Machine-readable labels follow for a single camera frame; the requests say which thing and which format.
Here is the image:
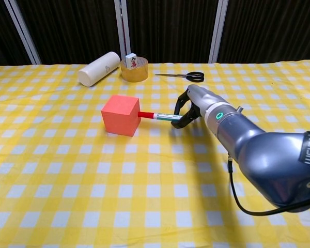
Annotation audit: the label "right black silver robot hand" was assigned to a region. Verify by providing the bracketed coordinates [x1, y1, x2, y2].
[170, 84, 232, 129]

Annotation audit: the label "red-capped green marker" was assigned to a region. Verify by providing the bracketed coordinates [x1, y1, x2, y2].
[137, 111, 183, 122]

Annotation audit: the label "orange red cube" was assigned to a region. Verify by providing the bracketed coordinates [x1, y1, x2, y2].
[101, 94, 142, 137]

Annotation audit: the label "clear packing tape roll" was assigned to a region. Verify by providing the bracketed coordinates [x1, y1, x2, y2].
[120, 57, 149, 83]

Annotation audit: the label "dark pleated curtain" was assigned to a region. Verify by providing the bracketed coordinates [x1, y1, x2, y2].
[0, 0, 310, 71]

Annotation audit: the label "white mahjong tile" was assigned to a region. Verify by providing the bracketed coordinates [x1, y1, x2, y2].
[125, 52, 139, 70]

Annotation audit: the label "white cylindrical bottle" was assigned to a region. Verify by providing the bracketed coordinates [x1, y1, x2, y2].
[77, 51, 121, 88]

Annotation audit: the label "yellow white checkered tablecloth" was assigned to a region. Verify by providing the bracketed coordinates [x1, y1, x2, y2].
[0, 59, 310, 248]

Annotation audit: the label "black handled scissors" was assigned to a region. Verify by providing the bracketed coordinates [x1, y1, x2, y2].
[154, 71, 205, 83]

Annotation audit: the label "white frame post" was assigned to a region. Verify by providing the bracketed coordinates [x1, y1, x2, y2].
[208, 0, 229, 64]
[114, 0, 132, 61]
[4, 0, 42, 65]

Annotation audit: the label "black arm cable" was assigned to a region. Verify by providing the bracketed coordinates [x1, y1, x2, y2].
[227, 153, 310, 216]

